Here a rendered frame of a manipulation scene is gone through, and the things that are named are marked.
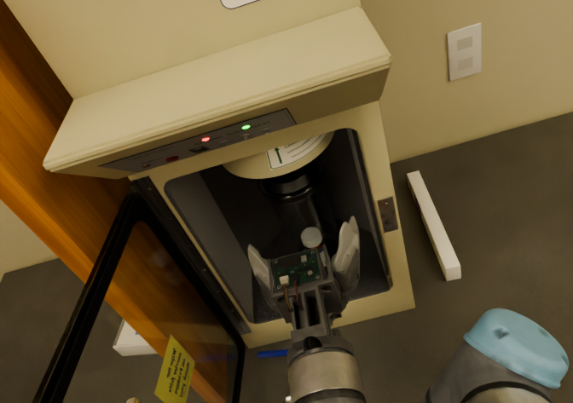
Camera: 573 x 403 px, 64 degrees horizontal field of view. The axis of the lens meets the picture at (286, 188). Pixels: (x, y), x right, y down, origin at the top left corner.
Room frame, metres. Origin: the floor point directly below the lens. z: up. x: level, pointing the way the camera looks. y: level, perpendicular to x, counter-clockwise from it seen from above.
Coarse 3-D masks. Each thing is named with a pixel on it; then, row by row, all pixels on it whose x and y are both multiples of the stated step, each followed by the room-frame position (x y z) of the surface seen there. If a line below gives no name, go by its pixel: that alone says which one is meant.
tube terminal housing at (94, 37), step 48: (48, 0) 0.48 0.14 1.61; (96, 0) 0.48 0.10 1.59; (144, 0) 0.47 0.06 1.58; (192, 0) 0.46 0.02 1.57; (288, 0) 0.45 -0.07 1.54; (336, 0) 0.44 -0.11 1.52; (48, 48) 0.49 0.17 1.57; (96, 48) 0.48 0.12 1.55; (144, 48) 0.47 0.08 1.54; (192, 48) 0.47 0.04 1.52; (240, 144) 0.46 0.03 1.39; (384, 144) 0.44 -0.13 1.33; (384, 192) 0.44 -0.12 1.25; (192, 240) 0.48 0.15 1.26; (384, 240) 0.44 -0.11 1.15; (240, 336) 0.49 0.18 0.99; (288, 336) 0.47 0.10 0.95
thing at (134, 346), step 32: (128, 256) 0.39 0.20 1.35; (160, 256) 0.43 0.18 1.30; (128, 288) 0.36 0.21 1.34; (160, 288) 0.40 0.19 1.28; (192, 288) 0.44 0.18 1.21; (96, 320) 0.31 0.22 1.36; (128, 320) 0.33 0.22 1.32; (160, 320) 0.37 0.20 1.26; (192, 320) 0.40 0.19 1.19; (96, 352) 0.29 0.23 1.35; (128, 352) 0.31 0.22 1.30; (160, 352) 0.33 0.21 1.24; (192, 352) 0.37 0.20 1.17; (224, 352) 0.42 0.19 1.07; (96, 384) 0.26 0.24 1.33; (128, 384) 0.28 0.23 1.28; (160, 384) 0.30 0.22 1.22; (192, 384) 0.33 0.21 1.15; (224, 384) 0.37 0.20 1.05
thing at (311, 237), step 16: (320, 160) 0.56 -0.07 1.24; (320, 176) 0.53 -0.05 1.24; (304, 192) 0.51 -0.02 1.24; (320, 192) 0.53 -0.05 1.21; (288, 208) 0.52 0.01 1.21; (304, 208) 0.52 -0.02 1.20; (320, 208) 0.52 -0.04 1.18; (288, 224) 0.53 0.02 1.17; (304, 224) 0.52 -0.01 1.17; (320, 224) 0.52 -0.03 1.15; (336, 224) 0.55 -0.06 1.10; (288, 240) 0.55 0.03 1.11; (304, 240) 0.52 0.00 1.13; (320, 240) 0.52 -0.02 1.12; (336, 240) 0.53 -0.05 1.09
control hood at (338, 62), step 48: (240, 48) 0.45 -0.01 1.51; (288, 48) 0.41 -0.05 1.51; (336, 48) 0.37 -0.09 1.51; (384, 48) 0.34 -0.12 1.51; (96, 96) 0.47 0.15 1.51; (144, 96) 0.42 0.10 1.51; (192, 96) 0.39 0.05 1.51; (240, 96) 0.35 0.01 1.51; (288, 96) 0.34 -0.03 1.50; (336, 96) 0.37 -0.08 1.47; (96, 144) 0.37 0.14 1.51; (144, 144) 0.36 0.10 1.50
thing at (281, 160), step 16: (288, 144) 0.48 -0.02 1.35; (304, 144) 0.49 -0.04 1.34; (320, 144) 0.49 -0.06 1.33; (240, 160) 0.51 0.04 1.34; (256, 160) 0.49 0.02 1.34; (272, 160) 0.48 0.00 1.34; (288, 160) 0.48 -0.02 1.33; (304, 160) 0.48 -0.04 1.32; (240, 176) 0.50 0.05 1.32; (256, 176) 0.48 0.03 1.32; (272, 176) 0.47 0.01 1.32
